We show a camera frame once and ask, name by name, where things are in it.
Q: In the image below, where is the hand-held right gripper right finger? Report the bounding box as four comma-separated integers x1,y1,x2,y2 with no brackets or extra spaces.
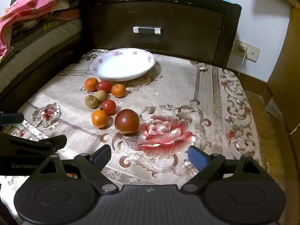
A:
181,145,274,195

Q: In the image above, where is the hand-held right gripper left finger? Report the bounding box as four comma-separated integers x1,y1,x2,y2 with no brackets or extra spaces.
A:
30,145,118,196

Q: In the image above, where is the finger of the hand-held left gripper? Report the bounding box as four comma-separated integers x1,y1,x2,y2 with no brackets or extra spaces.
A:
0,113,24,125
0,133,68,155

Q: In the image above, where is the small orange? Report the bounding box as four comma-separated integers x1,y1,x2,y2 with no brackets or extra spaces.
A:
111,84,126,98
85,77,98,91
91,110,108,128

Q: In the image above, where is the large dark red tomato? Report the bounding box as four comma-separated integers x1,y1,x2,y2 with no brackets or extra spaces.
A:
114,109,140,135

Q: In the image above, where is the small red tomato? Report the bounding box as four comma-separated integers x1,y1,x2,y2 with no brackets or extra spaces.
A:
97,81,112,93
101,100,117,116

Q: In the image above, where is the brown kiwi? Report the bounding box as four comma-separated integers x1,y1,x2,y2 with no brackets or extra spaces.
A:
85,95,98,109
94,90,108,101

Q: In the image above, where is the white floral plate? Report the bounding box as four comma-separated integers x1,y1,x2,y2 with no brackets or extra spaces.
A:
90,48,156,81

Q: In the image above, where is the floral beige mat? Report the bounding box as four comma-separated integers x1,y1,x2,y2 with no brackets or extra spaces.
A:
0,49,270,225

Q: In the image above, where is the quilted mattress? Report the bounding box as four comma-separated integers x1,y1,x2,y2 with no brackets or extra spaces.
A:
0,16,82,72

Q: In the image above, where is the pink floral quilt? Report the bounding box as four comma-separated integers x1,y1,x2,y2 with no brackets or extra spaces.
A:
0,0,62,59

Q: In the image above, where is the dark wooden drawer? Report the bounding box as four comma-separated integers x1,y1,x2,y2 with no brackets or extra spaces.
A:
90,1,227,64

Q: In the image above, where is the wooden wardrobe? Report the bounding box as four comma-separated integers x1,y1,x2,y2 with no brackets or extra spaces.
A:
259,0,300,133

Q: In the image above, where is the dark wooden nightstand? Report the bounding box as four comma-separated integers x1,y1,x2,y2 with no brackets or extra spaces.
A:
80,0,242,69

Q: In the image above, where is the dark wooden bed frame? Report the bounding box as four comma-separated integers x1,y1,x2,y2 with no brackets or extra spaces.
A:
0,29,95,113

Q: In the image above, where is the white power cable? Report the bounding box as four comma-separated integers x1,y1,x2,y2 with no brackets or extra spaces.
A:
236,48,248,78

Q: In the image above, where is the beige wall plate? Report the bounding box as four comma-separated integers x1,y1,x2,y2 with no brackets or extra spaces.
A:
247,46,261,63

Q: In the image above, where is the beige wall socket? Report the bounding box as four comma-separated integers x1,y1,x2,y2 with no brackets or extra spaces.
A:
234,40,249,57

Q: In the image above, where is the silver and black drawer handle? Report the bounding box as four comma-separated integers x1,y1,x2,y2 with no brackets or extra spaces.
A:
133,26,162,35

